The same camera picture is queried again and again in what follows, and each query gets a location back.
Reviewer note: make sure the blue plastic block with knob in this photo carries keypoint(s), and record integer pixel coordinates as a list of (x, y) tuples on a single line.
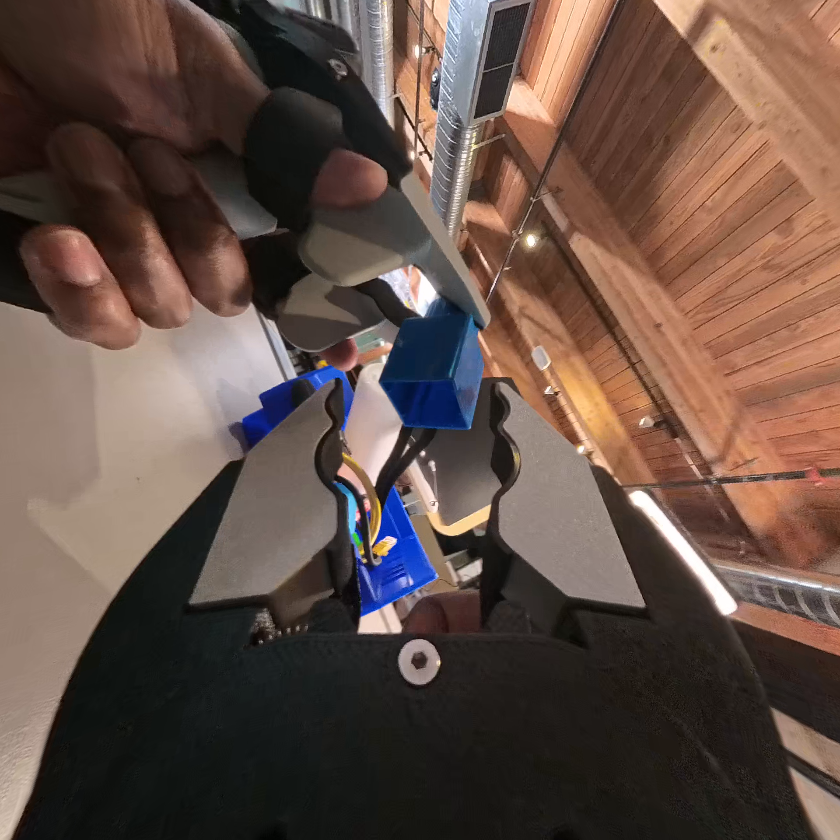
[(426, 374)]

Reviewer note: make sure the light blue foam piece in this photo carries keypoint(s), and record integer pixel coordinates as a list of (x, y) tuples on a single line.
[(346, 499)]

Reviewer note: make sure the white plastic bottle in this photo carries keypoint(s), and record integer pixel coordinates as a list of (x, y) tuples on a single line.
[(374, 433)]

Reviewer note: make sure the white metal stand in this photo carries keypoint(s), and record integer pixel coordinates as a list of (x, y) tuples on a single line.
[(432, 485)]

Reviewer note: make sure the white ceiling access point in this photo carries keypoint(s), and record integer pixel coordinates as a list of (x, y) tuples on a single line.
[(541, 358)]

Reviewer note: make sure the metal air duct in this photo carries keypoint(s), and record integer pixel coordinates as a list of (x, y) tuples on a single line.
[(375, 52), (459, 98)]

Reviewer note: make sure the person's left hand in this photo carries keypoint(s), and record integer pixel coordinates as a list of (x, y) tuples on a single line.
[(131, 79)]

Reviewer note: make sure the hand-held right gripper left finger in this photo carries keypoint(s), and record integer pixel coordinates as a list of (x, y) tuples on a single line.
[(275, 531)]

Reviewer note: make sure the large blue plastic bin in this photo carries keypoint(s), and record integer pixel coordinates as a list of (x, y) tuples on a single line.
[(394, 577)]

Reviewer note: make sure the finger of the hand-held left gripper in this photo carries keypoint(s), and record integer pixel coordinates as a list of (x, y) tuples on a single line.
[(321, 315), (367, 243)]

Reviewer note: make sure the dark panel with wooden edge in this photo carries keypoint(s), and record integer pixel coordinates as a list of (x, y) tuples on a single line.
[(459, 472)]

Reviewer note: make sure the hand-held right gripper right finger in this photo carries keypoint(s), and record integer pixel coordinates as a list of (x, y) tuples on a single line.
[(564, 531)]

